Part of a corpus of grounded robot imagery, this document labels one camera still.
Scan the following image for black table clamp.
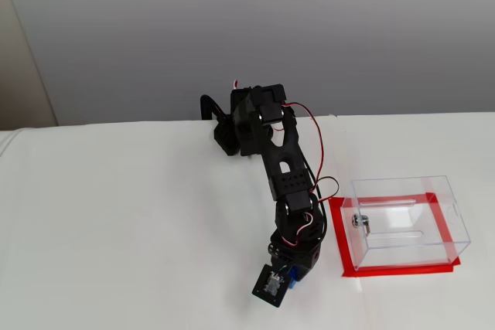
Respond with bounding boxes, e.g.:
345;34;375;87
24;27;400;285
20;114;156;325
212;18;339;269
200;94;233;124

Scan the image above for long red white servo cable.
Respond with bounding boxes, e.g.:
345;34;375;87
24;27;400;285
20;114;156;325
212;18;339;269
284;101;341;211

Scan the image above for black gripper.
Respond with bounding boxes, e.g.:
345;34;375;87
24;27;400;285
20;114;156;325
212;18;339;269
267;231;323;284

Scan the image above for metal box lock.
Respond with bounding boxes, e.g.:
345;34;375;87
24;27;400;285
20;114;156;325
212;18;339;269
350;213;374;238

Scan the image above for red tape strip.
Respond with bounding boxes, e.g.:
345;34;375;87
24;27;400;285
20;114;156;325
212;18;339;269
327;196;351;278
425;192;462;267
330;192;438;207
341;256;462;278

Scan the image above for transparent plastic box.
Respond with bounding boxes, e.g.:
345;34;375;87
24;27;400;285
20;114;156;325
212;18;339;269
340;174;473;272

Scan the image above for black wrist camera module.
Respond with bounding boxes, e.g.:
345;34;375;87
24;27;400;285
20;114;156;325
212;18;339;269
251;263;292;308

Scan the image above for white table cover sheet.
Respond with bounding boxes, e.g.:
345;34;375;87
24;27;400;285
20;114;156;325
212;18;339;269
326;111;495;330

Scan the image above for short red white servo cable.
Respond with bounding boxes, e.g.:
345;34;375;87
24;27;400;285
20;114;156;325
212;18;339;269
295;212;316;249

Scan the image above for blue lego brick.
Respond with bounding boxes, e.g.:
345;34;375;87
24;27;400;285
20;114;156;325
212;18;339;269
287;265;302;291

